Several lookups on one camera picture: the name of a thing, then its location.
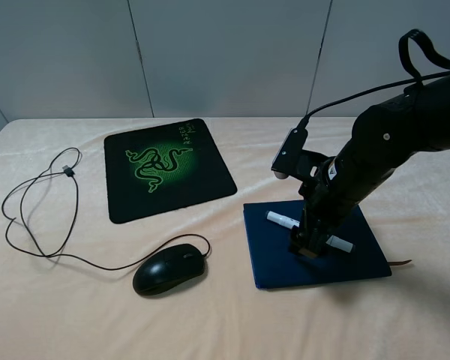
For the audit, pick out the black camera cable image right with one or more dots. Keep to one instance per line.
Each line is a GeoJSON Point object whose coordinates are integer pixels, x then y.
{"type": "Point", "coordinates": [428, 50]}

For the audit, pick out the dark blue notebook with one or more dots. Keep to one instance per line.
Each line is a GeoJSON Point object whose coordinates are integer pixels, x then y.
{"type": "Point", "coordinates": [274, 267]}

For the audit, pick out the brown ribbon bookmark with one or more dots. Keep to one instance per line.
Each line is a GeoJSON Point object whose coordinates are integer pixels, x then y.
{"type": "Point", "coordinates": [399, 263]}

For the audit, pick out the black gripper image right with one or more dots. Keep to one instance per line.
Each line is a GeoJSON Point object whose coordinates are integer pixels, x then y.
{"type": "Point", "coordinates": [332, 187]}

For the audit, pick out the white marker pen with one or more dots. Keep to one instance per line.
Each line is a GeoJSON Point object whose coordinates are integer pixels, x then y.
{"type": "Point", "coordinates": [289, 223]}

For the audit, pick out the black green Razer mouse pad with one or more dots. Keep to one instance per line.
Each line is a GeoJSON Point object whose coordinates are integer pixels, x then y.
{"type": "Point", "coordinates": [164, 168]}

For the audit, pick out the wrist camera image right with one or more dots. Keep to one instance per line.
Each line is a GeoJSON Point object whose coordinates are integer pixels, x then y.
{"type": "Point", "coordinates": [292, 160]}

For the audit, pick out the beige fleece table cloth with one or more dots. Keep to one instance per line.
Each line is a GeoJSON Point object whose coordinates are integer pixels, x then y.
{"type": "Point", "coordinates": [66, 271]}

